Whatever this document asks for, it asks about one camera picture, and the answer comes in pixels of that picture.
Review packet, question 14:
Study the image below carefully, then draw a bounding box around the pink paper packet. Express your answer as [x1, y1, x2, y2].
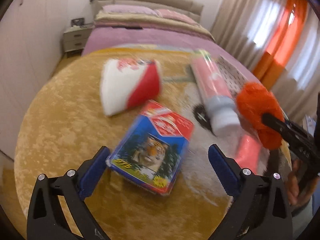
[235, 134, 261, 174]

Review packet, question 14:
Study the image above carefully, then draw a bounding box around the black device on nightstand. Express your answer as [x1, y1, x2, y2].
[71, 17, 85, 27]

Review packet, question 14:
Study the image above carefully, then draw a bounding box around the beige nightstand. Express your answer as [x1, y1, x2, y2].
[62, 24, 94, 53]

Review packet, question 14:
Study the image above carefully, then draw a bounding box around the pink bottle grey cap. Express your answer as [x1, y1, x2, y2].
[191, 50, 240, 137]

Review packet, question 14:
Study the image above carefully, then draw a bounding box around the beige curtain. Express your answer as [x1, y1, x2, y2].
[211, 0, 319, 122]

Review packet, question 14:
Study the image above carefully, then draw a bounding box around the pink pillow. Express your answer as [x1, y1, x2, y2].
[155, 9, 198, 25]

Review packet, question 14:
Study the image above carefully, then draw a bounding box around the red white paper cup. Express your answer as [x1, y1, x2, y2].
[100, 57, 162, 116]

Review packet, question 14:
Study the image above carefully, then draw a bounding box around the blue red tiger box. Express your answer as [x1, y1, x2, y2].
[106, 100, 194, 196]

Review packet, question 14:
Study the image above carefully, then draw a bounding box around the white dotted paper bag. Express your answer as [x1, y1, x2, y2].
[215, 56, 248, 98]

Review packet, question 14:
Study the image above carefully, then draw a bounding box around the white wardrobe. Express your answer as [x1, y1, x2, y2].
[1, 0, 68, 159]

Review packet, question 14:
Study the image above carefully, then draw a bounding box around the bed with purple cover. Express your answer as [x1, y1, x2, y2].
[82, 7, 257, 82]

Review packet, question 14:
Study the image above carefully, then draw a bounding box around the orange curtain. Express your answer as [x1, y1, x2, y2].
[253, 0, 308, 89]

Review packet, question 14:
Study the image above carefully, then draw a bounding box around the orange plastic bag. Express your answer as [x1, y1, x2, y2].
[235, 82, 284, 150]

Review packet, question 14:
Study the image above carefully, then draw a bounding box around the purple pillow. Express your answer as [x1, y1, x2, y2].
[103, 4, 158, 16]

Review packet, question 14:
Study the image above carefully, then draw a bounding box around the person right hand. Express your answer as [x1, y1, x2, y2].
[285, 159, 319, 208]

